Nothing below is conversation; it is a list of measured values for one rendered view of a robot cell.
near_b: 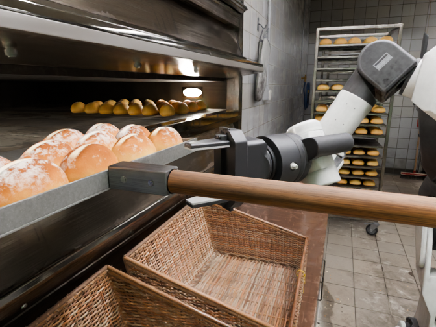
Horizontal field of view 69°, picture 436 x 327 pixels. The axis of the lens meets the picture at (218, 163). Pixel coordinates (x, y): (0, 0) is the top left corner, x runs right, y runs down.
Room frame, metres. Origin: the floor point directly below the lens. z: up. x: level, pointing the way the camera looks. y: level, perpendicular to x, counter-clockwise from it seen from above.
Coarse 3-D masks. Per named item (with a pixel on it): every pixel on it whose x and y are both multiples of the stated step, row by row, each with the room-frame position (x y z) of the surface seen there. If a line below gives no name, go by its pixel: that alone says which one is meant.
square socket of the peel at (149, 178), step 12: (108, 168) 0.41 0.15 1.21; (120, 168) 0.40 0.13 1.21; (132, 168) 0.40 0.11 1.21; (144, 168) 0.39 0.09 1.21; (156, 168) 0.39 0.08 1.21; (168, 168) 0.39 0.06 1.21; (120, 180) 0.40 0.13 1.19; (132, 180) 0.40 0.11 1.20; (144, 180) 0.39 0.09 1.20; (156, 180) 0.38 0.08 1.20; (144, 192) 0.39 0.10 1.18; (156, 192) 0.38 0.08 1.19; (168, 192) 0.38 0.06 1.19
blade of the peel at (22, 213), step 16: (144, 160) 0.49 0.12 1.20; (160, 160) 0.54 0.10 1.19; (96, 176) 0.39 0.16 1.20; (48, 192) 0.32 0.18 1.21; (64, 192) 0.34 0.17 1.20; (80, 192) 0.36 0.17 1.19; (96, 192) 0.39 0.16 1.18; (0, 208) 0.27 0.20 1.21; (16, 208) 0.29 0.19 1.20; (32, 208) 0.30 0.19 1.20; (48, 208) 0.32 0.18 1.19; (64, 208) 0.34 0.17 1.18; (0, 224) 0.27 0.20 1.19; (16, 224) 0.28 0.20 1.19
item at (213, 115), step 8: (216, 112) 1.67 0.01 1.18; (224, 112) 1.68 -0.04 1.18; (232, 112) 1.80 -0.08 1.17; (176, 120) 1.29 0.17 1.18; (184, 120) 1.29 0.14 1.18; (192, 120) 1.32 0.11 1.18; (200, 120) 1.39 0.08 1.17; (208, 120) 1.48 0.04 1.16; (216, 120) 1.57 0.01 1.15; (152, 128) 1.04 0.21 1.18; (176, 128) 1.19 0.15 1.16; (184, 128) 1.25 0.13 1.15; (192, 128) 1.31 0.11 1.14
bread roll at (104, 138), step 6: (90, 132) 0.56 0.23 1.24; (96, 132) 0.56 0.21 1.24; (102, 132) 0.56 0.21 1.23; (84, 138) 0.54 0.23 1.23; (90, 138) 0.54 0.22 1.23; (96, 138) 0.54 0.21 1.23; (102, 138) 0.55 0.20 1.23; (108, 138) 0.56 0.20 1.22; (114, 138) 0.58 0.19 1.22; (78, 144) 0.53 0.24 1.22; (102, 144) 0.54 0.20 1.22; (108, 144) 0.55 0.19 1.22
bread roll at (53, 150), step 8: (40, 144) 0.45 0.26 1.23; (48, 144) 0.45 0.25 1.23; (56, 144) 0.46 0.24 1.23; (64, 144) 0.48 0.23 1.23; (24, 152) 0.44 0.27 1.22; (32, 152) 0.43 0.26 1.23; (40, 152) 0.44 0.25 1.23; (48, 152) 0.44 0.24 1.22; (56, 152) 0.45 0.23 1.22; (64, 152) 0.46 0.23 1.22; (56, 160) 0.44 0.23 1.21
